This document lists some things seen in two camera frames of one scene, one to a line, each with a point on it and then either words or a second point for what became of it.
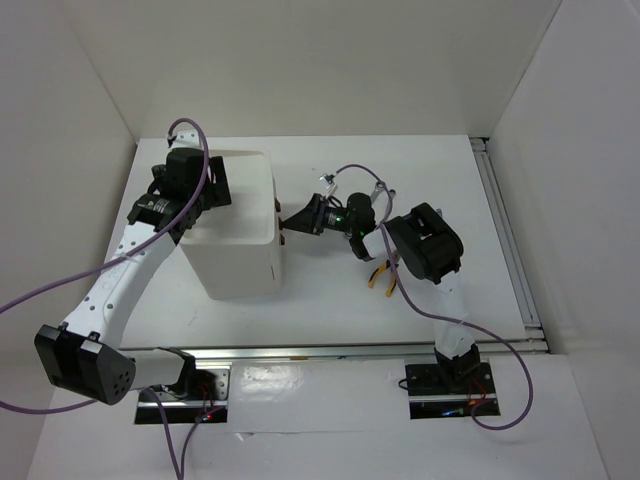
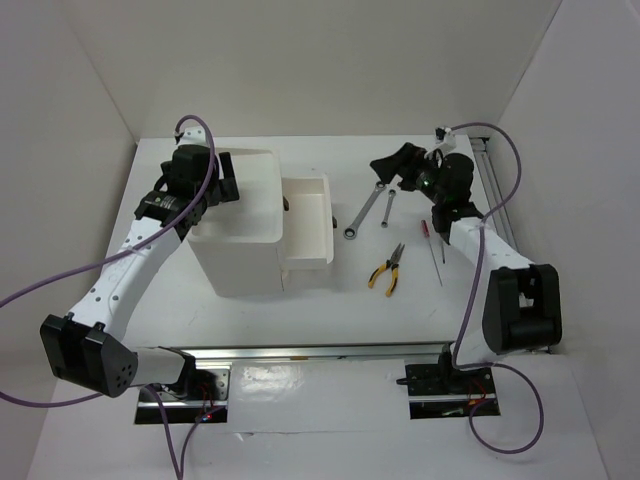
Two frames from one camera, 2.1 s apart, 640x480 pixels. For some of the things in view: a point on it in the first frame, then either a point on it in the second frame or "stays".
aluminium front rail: x=279 y=354 stays
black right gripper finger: x=309 y=219 → x=406 y=163
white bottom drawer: x=282 y=240 → x=283 y=274
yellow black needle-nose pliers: x=389 y=292 stays
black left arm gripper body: x=217 y=195 stays
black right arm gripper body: x=335 y=218 → x=426 y=179
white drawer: x=276 y=223 → x=308 y=222
